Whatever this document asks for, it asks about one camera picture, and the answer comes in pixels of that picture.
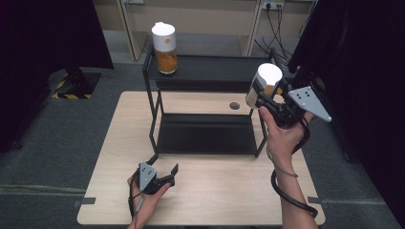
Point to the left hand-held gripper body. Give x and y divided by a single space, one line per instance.
148 178

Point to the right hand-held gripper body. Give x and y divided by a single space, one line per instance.
296 106

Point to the pale spice jar white lid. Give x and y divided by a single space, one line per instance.
266 79

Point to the black two-tier metal shelf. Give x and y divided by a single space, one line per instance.
207 132

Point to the orange spice jar white lid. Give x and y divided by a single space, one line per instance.
165 47

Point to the person's left hand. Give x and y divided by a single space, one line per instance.
149 203

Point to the person's right hand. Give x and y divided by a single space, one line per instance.
283 140

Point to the grey floor tape strip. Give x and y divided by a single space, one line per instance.
318 201
85 201

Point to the white power strip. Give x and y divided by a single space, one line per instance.
273 4

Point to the dark curtain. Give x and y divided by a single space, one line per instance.
366 63
38 47

